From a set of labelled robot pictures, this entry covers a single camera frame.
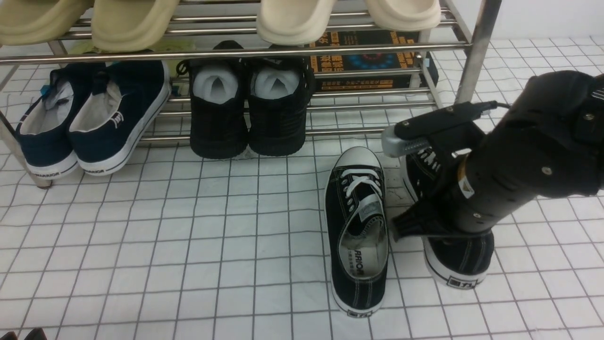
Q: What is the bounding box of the black high-top shoe left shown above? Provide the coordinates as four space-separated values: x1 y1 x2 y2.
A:
176 57 249 160

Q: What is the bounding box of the dark object bottom left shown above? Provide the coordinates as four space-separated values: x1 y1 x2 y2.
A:
0 328 48 340

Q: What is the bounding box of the black high-top shoe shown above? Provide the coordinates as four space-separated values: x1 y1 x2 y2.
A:
176 57 249 160
247 56 316 157

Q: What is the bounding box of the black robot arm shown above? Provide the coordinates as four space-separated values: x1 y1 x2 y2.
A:
382 70 603 240

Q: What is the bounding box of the olive slipper far left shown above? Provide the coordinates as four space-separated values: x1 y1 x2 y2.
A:
0 0 93 46

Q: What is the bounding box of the navy canvas shoe right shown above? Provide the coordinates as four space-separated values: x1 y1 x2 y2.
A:
67 60 172 176

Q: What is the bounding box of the white grid floor cloth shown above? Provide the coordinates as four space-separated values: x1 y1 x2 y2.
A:
0 38 604 340

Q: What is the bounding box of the navy canvas shoe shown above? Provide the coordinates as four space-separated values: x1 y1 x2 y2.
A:
67 60 172 176
16 62 106 180

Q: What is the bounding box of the navy canvas shoe left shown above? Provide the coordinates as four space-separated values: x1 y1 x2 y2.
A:
16 62 106 180

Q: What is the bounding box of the olive slipper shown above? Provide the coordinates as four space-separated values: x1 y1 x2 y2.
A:
0 0 93 46
91 0 179 52

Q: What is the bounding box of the cream slipper far right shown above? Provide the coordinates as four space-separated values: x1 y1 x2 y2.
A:
365 0 441 32

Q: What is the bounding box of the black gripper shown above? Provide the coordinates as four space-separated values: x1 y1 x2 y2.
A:
393 120 491 242

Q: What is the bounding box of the black printed box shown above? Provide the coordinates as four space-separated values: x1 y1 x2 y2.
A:
305 30 420 93

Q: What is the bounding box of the silver metal shoe rack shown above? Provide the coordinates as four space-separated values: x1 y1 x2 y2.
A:
1 0 502 189

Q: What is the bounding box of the black high-top shoe right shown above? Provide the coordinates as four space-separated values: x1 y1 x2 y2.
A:
247 56 316 157

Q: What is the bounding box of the black canvas sneaker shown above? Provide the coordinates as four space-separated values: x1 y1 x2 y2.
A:
324 146 390 318
401 148 495 290

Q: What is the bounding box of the cream slipper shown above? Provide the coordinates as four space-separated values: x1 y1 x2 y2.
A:
255 0 336 46
365 0 441 32

